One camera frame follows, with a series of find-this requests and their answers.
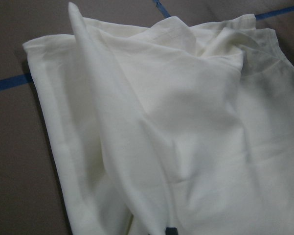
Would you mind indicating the cream long-sleeve cat shirt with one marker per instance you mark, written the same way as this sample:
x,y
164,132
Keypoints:
x,y
169,126

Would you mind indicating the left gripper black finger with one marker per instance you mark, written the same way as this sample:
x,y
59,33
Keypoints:
x,y
171,231

